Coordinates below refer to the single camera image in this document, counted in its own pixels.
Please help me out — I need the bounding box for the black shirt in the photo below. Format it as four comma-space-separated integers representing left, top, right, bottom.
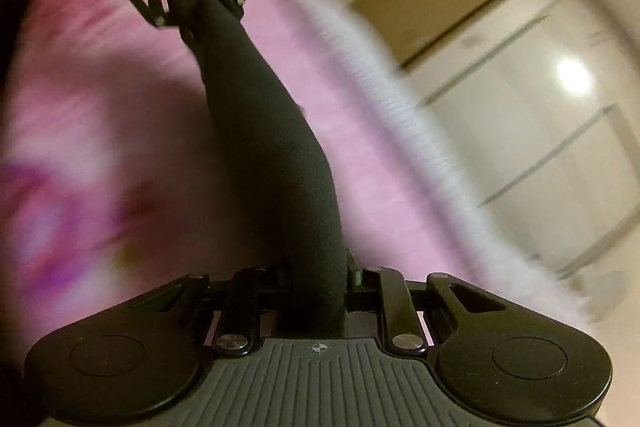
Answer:
181, 0, 352, 339

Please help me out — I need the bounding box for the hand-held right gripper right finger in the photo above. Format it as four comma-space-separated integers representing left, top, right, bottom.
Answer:
347, 257, 508, 354

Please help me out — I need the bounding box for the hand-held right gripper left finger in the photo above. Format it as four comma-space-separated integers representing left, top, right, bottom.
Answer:
127, 264, 281, 355

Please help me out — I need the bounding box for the pink rose-pattern bed blanket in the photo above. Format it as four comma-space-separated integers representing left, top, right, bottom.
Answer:
0, 0, 506, 343

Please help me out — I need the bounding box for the white wardrobe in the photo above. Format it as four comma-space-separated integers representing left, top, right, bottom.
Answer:
395, 0, 640, 280

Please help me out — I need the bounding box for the grey-white quilted duvet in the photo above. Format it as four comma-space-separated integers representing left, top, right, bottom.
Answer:
272, 0, 608, 325

